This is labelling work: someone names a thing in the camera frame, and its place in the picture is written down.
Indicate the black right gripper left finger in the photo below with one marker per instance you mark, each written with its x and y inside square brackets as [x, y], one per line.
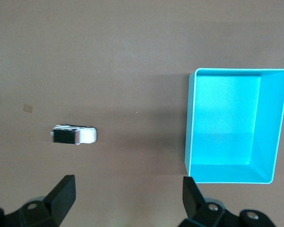
[56, 203]

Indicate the white jeep toy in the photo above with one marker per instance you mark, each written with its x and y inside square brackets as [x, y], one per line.
[71, 136]

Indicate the brown tape patch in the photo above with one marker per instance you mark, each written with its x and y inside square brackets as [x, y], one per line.
[28, 107]

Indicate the cyan plastic bin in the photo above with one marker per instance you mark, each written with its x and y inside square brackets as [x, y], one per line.
[227, 123]

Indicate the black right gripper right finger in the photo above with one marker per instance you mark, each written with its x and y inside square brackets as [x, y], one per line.
[198, 212]

